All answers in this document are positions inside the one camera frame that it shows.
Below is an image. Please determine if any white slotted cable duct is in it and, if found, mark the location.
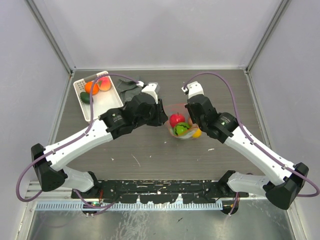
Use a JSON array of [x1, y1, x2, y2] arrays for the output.
[[35, 200, 223, 211]]

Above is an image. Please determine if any peach fruit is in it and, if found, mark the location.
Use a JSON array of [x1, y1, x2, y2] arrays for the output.
[[97, 76, 112, 92]]

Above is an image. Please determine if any white perforated plastic basket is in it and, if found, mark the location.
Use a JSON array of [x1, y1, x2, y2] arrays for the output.
[[73, 71, 123, 123]]

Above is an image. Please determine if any red apple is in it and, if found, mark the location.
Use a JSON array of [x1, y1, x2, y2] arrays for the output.
[[169, 113, 185, 128]]

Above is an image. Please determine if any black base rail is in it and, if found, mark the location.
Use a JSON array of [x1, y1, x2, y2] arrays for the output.
[[79, 180, 236, 204]]

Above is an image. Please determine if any grey crumpled cloth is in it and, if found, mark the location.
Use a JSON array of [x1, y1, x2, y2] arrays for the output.
[[114, 78, 143, 104]]

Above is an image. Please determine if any dark green avocado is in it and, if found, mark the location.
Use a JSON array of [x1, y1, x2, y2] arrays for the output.
[[79, 91, 94, 105]]

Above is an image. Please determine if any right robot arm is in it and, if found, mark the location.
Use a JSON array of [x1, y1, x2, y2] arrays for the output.
[[185, 94, 309, 210]]

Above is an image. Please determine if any yellow lemon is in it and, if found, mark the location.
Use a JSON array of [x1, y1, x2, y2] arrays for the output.
[[192, 128, 202, 139]]

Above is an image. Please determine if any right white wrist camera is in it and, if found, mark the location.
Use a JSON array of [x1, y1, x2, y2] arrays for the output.
[[181, 81, 204, 99]]

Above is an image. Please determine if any brown passion fruit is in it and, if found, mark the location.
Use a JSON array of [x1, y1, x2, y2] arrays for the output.
[[187, 117, 193, 126]]

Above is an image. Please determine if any green striped melon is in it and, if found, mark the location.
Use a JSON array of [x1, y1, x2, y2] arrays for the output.
[[173, 122, 191, 137]]

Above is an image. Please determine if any orange fruit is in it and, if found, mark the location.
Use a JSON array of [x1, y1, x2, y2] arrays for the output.
[[84, 81, 100, 95]]

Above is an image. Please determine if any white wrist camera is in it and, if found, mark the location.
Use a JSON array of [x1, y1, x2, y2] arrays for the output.
[[136, 81, 160, 103], [181, 81, 204, 99]]

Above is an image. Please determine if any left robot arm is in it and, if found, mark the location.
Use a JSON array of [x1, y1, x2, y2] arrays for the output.
[[31, 92, 168, 198]]

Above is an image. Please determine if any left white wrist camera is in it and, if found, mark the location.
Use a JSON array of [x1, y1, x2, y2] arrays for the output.
[[136, 81, 160, 103]]

